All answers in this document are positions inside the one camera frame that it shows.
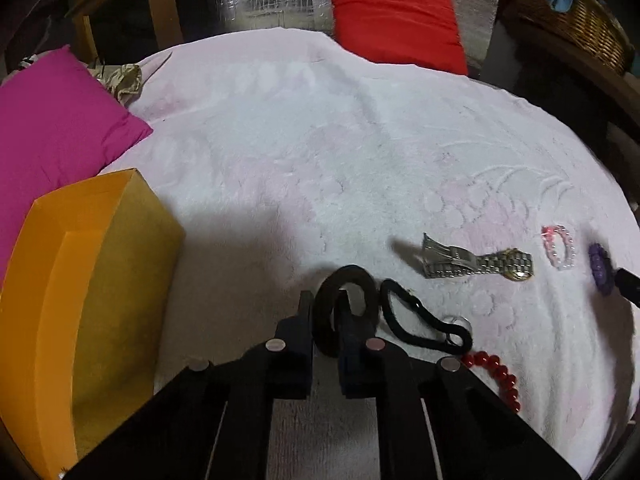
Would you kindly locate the magenta pillow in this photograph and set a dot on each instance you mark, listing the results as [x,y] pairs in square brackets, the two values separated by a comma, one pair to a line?
[50,125]

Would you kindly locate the crumpled beige cloth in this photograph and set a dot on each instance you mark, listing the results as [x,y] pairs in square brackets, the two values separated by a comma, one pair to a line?
[122,82]

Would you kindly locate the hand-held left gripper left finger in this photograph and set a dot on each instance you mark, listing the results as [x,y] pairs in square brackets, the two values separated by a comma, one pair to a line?
[301,332]

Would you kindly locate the red pillow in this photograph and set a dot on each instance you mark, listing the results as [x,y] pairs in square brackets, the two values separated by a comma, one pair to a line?
[395,15]

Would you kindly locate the silver metal wristwatch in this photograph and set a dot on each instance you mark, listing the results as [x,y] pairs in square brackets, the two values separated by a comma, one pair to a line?
[492,262]

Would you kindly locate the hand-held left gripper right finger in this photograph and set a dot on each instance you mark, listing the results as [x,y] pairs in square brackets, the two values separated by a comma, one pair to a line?
[350,350]

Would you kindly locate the wooden furniture frame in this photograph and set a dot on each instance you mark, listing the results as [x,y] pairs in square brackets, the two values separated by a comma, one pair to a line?
[165,5]

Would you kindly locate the black white striped cloth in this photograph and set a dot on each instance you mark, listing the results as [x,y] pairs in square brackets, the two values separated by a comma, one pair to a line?
[31,61]

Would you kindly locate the pale pink embossed blanket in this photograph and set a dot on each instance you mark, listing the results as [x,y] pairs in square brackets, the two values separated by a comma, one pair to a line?
[300,135]

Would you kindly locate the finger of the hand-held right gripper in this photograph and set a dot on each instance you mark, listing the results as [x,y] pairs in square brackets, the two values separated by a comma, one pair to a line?
[630,286]

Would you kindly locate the orange cardboard box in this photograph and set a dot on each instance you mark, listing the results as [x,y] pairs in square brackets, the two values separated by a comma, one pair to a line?
[45,285]

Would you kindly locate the wicker basket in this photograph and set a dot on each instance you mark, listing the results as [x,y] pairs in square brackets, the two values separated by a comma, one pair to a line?
[590,25]

